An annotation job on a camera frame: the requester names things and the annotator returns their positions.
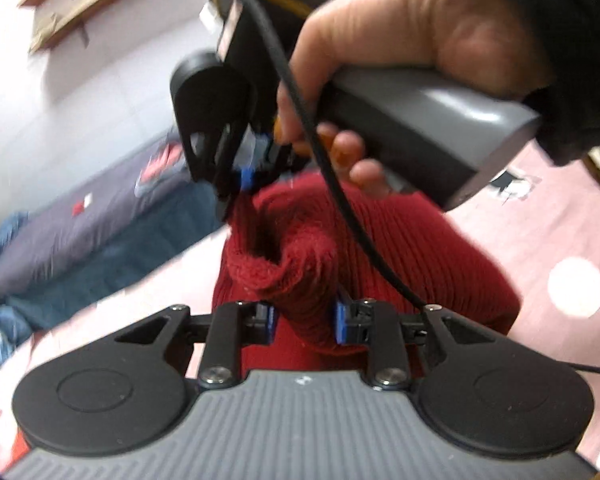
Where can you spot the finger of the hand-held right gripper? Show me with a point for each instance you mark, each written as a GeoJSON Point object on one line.
{"type": "Point", "coordinates": [245, 177]}
{"type": "Point", "coordinates": [275, 152]}

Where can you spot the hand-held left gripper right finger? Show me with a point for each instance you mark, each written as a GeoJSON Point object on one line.
{"type": "Point", "coordinates": [340, 322]}

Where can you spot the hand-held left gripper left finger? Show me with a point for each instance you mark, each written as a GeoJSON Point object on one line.
{"type": "Point", "coordinates": [267, 322]}

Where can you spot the red knit sweater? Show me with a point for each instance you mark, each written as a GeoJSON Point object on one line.
{"type": "Point", "coordinates": [380, 260]}

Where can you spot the person's right hand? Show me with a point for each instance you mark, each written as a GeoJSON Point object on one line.
{"type": "Point", "coordinates": [410, 25]}

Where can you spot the pink dotted blanket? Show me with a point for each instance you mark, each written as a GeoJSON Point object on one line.
{"type": "Point", "coordinates": [530, 240]}

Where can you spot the blue cloth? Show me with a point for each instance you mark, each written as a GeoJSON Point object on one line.
{"type": "Point", "coordinates": [0, 285]}

